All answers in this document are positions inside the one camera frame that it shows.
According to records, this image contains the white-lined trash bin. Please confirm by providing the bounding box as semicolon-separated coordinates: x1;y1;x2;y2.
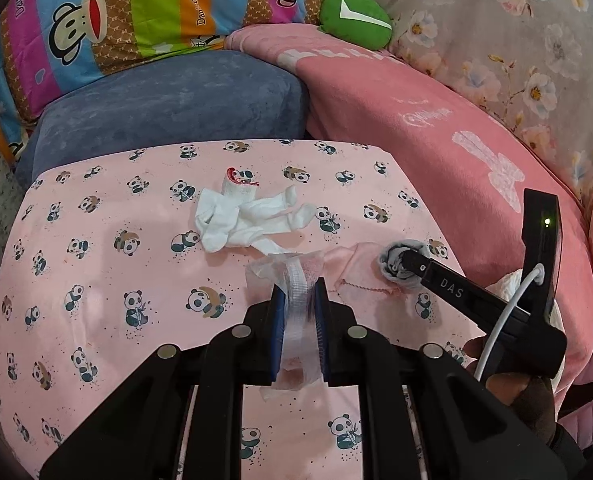
476;270;565;391

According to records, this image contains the grey floral quilt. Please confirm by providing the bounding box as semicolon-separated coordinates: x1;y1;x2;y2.
375;0;593;204

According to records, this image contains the pink towel blanket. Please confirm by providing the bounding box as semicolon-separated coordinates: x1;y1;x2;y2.
226;24;593;399

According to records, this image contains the green check mark plush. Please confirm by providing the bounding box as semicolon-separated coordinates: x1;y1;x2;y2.
319;0;393;50

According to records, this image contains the person's right hand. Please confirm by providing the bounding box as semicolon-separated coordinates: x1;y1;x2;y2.
463;336;558;443

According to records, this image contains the blue-grey sock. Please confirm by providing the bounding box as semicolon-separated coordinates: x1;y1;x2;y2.
377;240;431;290

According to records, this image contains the translucent pink plastic wrapper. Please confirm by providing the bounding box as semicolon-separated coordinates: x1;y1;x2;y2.
246;252;323;402

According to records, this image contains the blue-grey velvet cushion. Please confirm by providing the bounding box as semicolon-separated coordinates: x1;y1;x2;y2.
16;50;309;188

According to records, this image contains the white glove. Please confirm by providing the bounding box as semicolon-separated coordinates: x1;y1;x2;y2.
194;167;316;256

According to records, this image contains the pink panda print sheet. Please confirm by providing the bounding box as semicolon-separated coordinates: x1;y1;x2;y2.
0;140;477;474

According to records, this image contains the colourful monkey print pillow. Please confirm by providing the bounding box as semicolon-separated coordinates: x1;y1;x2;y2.
0;0;322;165

